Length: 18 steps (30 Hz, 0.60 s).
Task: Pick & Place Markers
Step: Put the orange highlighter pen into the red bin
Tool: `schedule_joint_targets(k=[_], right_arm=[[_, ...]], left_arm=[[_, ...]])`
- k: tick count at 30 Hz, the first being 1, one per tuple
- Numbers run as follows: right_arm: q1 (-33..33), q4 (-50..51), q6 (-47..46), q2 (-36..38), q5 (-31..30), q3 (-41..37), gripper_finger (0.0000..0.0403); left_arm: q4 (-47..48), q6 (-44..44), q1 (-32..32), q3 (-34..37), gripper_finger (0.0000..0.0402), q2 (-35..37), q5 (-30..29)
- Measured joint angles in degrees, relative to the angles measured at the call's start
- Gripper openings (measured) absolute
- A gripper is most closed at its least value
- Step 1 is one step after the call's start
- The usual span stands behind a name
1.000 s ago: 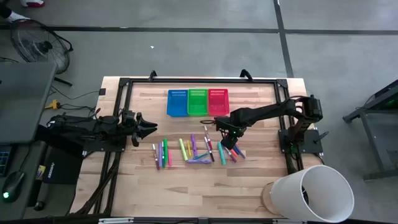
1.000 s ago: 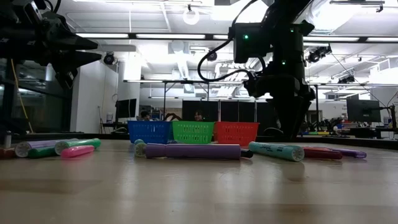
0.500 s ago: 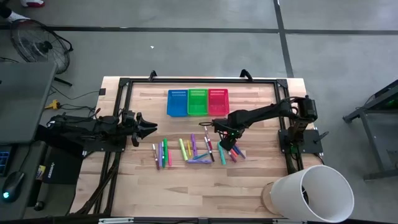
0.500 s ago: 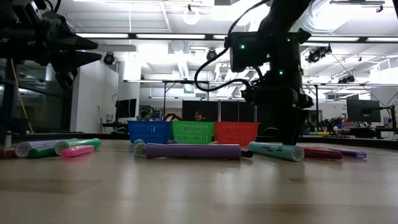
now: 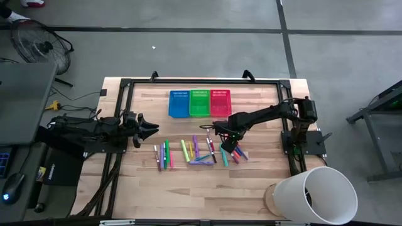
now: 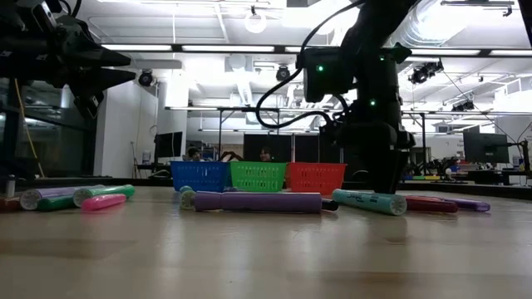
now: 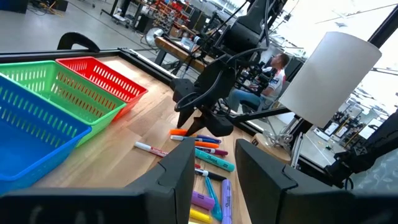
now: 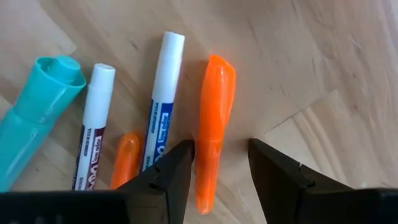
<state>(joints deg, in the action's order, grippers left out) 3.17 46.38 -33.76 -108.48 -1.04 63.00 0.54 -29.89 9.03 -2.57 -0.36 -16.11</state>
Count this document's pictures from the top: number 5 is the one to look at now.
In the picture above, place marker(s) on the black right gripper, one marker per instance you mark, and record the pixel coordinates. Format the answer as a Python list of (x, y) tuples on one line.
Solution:
[(230, 145)]

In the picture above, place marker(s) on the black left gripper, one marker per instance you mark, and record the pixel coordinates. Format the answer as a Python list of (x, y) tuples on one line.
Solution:
[(130, 125)]

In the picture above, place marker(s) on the orange marker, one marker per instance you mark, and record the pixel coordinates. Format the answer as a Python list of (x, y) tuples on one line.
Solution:
[(237, 154)]

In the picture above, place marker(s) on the dark red marker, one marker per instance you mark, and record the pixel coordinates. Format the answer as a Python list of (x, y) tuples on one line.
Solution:
[(235, 158)]

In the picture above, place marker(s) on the teal highlighter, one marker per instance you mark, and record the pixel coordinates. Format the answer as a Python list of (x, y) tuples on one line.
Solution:
[(224, 158)]

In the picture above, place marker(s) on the purple highlighter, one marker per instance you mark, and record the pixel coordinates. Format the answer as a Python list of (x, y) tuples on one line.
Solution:
[(196, 146), (201, 163)]

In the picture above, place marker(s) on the dark green marker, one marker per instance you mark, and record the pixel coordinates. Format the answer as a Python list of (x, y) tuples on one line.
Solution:
[(165, 163)]

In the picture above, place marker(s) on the pink highlighter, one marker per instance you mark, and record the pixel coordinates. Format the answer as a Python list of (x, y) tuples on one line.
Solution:
[(171, 160)]

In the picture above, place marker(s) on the thin yellow marker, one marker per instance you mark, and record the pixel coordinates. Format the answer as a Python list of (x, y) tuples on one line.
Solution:
[(190, 150)]

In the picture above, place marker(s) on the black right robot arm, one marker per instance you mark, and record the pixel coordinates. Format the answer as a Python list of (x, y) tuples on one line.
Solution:
[(267, 114)]

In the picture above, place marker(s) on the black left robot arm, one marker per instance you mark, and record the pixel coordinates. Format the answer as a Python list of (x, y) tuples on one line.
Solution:
[(81, 128)]

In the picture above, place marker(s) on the blue plastic basket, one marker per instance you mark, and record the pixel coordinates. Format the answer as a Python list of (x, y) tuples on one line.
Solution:
[(179, 106)]

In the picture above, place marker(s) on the red plastic basket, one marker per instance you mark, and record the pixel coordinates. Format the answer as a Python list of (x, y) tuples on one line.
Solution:
[(220, 105)]

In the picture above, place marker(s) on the green plastic basket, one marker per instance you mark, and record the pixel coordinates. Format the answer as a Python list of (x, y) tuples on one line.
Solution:
[(199, 105)]

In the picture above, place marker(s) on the small black block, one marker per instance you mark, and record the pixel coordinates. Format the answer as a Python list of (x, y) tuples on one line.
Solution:
[(103, 92)]

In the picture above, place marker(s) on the round wooden lamp base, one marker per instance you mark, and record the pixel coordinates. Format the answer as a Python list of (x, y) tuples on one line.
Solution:
[(267, 201)]

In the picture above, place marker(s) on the white cylindrical bucket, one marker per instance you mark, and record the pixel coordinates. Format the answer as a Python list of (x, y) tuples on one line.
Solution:
[(292, 194)]

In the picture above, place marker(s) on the black box with white print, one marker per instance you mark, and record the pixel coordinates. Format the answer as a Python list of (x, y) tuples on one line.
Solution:
[(66, 169)]

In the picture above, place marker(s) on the yellow power plug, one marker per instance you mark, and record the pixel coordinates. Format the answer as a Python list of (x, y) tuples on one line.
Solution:
[(55, 105)]

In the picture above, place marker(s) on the silver aluminium bar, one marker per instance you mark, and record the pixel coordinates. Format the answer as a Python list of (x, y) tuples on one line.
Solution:
[(116, 222), (292, 223)]

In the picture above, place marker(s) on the yellow label card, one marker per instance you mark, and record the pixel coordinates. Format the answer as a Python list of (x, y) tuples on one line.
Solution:
[(41, 174)]

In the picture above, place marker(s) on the grey laptop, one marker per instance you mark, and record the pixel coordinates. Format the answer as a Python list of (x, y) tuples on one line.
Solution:
[(25, 100)]

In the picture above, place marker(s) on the black floor fan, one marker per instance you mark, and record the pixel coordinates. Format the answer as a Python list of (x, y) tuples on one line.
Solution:
[(44, 47)]

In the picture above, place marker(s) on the small black round object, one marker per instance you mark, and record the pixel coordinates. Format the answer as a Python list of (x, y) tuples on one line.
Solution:
[(39, 207)]

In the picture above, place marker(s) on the dark metal cart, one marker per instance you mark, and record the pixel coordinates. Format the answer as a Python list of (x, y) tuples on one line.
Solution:
[(373, 132)]

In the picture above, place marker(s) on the black computer mouse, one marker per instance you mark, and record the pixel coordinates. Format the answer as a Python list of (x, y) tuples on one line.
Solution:
[(13, 188)]

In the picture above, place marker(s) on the black keyboard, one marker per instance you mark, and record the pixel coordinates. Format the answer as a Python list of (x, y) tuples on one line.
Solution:
[(3, 163)]

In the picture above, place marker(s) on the dark grey desk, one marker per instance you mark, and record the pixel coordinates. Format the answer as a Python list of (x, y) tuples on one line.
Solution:
[(22, 213)]

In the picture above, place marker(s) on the person's white red shoe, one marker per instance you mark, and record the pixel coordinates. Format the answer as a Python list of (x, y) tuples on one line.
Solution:
[(33, 3), (17, 17)]

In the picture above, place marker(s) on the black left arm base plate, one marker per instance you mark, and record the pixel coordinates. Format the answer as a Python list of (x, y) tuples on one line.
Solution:
[(106, 149)]

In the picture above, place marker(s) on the black curved frame bracket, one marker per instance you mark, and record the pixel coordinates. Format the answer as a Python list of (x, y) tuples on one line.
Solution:
[(248, 75), (154, 76)]

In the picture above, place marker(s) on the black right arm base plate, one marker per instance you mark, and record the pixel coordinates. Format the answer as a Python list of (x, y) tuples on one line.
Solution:
[(311, 141)]

